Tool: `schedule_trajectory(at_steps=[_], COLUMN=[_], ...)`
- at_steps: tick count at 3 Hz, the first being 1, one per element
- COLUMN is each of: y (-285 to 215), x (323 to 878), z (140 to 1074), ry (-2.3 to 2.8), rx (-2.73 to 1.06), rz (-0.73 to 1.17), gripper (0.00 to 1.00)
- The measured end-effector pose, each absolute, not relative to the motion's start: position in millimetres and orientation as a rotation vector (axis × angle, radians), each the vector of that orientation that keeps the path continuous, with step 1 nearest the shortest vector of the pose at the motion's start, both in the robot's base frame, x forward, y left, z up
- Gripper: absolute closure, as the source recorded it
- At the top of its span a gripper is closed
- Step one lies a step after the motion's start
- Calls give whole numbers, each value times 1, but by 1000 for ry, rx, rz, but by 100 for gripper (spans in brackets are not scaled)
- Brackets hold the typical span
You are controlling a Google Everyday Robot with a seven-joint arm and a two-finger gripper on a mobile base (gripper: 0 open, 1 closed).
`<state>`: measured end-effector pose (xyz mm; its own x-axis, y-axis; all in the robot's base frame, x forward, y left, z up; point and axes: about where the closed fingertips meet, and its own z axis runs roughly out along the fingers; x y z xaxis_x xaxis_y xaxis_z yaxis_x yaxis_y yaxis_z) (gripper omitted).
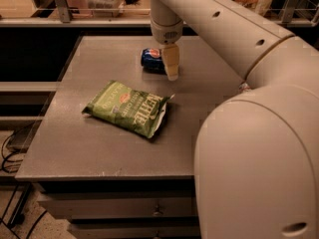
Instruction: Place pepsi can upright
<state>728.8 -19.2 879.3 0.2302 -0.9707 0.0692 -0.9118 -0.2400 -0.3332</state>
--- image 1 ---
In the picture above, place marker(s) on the clear plastic water bottle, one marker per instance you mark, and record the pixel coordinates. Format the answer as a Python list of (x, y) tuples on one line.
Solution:
[(244, 87)]

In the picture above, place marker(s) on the green kettle chips bag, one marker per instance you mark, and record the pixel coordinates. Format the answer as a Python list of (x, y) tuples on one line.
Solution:
[(136, 111)]

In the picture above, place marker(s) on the blue pepsi can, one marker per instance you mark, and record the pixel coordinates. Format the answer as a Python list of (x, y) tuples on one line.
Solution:
[(151, 60)]

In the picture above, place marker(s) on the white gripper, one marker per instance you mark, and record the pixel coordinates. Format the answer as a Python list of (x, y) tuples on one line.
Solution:
[(166, 34)]

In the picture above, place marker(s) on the metal shelf rail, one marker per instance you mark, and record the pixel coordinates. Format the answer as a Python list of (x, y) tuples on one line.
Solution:
[(293, 13)]

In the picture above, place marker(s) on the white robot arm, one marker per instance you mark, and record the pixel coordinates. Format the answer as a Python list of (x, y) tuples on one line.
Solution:
[(256, 158)]

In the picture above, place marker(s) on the clear plastic container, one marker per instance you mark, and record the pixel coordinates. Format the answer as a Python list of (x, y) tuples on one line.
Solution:
[(104, 0)]

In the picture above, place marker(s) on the grey drawer cabinet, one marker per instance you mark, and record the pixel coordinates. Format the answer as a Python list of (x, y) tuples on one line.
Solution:
[(118, 209)]

